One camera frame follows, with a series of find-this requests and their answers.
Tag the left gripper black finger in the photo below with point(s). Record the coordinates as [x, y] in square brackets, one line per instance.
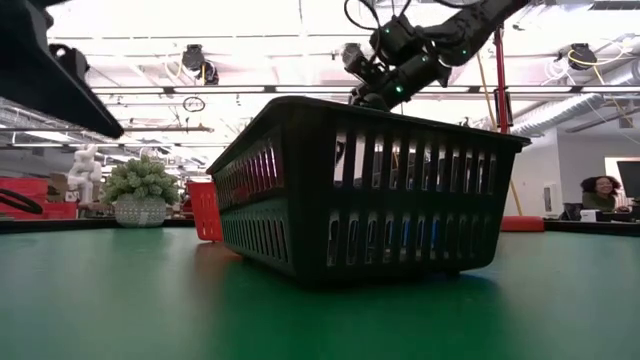
[55, 92]

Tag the black slotted plastic basket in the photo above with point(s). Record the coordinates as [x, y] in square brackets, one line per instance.
[310, 200]

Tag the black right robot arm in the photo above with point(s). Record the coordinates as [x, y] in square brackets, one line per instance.
[475, 25]

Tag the stack of red bins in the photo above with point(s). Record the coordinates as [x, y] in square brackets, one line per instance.
[25, 187]

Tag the white sculpture figure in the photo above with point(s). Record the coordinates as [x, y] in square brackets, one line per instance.
[84, 172]

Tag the brown cardboard box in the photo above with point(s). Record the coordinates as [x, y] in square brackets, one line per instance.
[57, 185]

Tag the red stand with round base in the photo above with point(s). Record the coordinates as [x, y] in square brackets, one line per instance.
[501, 75]

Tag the green plant in white pot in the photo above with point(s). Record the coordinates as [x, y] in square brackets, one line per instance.
[140, 210]

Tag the red slotted plastic basket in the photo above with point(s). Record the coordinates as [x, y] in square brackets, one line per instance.
[207, 212]

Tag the person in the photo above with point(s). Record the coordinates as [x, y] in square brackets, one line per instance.
[600, 192]

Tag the small white box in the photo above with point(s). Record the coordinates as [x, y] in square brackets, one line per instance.
[589, 216]

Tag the dark computer monitor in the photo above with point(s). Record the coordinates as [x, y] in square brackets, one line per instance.
[631, 177]

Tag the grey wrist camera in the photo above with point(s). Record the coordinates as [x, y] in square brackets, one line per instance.
[356, 60]

